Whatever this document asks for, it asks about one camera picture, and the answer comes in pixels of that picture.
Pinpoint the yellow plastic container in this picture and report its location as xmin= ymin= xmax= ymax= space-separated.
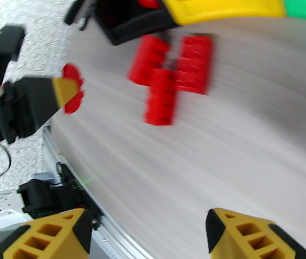
xmin=160 ymin=0 xmax=287 ymax=26

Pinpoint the black plastic container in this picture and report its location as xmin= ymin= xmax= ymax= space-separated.
xmin=96 ymin=0 xmax=178 ymax=46

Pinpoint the large red lego brick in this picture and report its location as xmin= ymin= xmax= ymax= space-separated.
xmin=174 ymin=35 xmax=214 ymax=95

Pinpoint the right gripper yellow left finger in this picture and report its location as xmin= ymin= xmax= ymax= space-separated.
xmin=0 ymin=208 xmax=92 ymax=259

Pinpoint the black electronics box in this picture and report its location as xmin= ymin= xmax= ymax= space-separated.
xmin=17 ymin=164 xmax=102 ymax=222

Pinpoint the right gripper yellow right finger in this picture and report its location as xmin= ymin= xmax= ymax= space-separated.
xmin=205 ymin=208 xmax=306 ymax=259

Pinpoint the small rounded red lego brick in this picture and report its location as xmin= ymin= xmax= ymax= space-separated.
xmin=62 ymin=63 xmax=85 ymax=115

